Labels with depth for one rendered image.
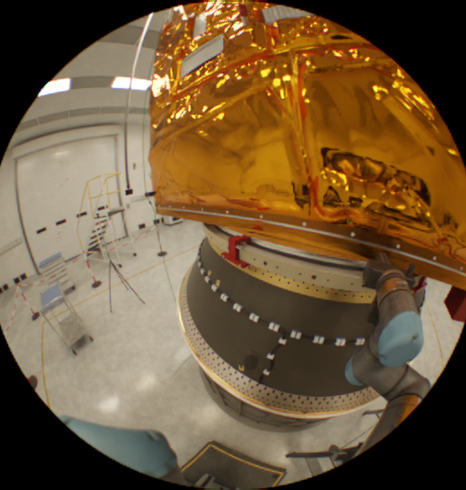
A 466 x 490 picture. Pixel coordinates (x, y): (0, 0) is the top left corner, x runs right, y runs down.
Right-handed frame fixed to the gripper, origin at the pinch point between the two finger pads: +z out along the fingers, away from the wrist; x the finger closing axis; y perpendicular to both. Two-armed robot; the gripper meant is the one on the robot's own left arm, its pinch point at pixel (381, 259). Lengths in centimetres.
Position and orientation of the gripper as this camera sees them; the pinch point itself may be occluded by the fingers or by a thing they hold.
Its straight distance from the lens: 51.8
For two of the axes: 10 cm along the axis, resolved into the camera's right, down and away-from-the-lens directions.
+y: -0.3, -9.2, -3.9
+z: 6.2, -3.3, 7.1
